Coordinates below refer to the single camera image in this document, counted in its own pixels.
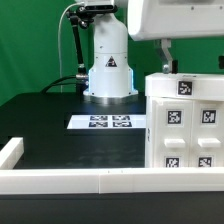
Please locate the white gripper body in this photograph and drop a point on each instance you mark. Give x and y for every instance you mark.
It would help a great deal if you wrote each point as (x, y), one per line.
(174, 19)

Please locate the white cabinet top block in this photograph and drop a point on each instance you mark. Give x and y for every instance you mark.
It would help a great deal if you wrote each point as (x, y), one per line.
(185, 86)

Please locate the white cabinet door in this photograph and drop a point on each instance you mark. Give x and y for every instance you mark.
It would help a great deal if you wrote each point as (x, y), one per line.
(207, 143)
(172, 132)

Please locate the white cabinet body box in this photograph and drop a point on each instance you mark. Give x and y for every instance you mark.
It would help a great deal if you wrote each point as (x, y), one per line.
(150, 129)

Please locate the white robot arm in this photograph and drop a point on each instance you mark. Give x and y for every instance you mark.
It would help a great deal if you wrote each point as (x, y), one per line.
(115, 21)

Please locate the white base marker plate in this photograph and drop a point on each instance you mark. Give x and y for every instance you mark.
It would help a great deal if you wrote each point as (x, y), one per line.
(107, 122)

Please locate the white U-shaped obstacle fence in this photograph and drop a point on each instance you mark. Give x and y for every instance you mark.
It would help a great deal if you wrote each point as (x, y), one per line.
(100, 181)

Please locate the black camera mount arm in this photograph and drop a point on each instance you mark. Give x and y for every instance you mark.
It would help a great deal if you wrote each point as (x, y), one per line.
(78, 36)

